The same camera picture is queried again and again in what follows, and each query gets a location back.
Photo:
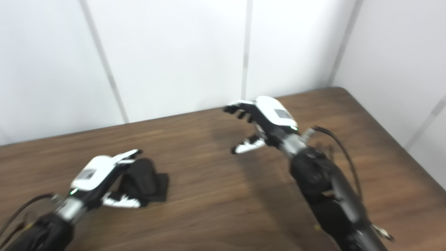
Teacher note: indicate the white and black left hand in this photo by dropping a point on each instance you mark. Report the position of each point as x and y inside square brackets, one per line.
[95, 174]

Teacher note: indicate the white and black right hand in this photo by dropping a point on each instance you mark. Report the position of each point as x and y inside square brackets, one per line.
[271, 115]

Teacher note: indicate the black peg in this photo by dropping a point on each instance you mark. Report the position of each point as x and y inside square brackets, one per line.
[144, 179]

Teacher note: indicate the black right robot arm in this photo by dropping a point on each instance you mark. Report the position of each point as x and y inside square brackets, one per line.
[327, 188]

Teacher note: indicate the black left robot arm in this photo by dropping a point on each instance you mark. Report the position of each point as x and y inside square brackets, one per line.
[41, 230]

